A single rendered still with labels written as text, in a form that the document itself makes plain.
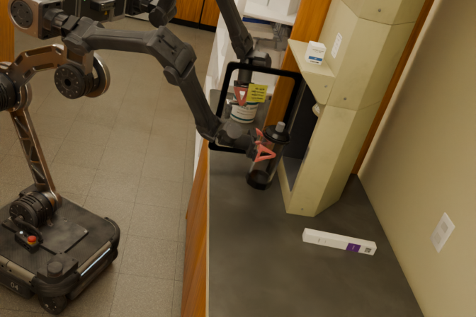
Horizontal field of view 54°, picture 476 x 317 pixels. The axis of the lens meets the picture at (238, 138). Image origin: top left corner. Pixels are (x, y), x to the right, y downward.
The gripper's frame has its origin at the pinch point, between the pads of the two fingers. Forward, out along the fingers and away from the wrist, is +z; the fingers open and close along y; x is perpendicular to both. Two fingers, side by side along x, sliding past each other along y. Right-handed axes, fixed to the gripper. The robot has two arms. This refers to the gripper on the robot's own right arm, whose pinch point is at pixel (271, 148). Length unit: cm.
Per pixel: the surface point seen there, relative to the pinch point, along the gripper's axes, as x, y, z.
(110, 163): 122, 143, -58
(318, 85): -30.7, -7.5, 4.0
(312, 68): -34.4, -3.8, 1.1
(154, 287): 119, 33, -19
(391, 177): 4, 6, 55
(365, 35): -51, -8, 11
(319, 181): 4.5, -8.2, 19.4
